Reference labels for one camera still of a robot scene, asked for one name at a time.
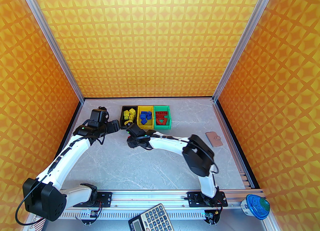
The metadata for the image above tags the yellow plastic storage bin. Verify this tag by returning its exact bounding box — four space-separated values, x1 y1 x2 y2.
137 105 154 129

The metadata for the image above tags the black plastic storage bin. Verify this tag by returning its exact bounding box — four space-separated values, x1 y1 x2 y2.
120 105 138 130

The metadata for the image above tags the green plastic storage bin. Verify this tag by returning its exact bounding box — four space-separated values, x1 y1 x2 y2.
153 105 172 130

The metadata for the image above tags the pink wallet case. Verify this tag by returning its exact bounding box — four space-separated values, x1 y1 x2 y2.
205 132 224 147

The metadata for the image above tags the black desk calculator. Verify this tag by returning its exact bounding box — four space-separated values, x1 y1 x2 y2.
128 203 175 231

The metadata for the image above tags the red striped printed packet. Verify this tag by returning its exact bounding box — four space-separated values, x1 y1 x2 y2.
29 215 47 231

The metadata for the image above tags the paper cup with blue lid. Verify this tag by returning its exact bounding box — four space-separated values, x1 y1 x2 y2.
240 194 271 220

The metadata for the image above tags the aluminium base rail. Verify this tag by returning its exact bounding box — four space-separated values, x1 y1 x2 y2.
34 189 265 211

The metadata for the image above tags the small electronics board with wires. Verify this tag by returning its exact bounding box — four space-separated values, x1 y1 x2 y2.
202 207 224 225
79 209 103 225

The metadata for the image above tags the aluminium frame post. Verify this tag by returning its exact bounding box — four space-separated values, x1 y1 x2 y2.
212 0 282 102
13 0 85 104

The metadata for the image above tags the aluminium side rail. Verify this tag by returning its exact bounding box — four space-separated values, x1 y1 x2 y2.
239 171 262 190

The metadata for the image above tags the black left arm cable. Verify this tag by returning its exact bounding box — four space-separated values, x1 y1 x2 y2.
15 187 46 226

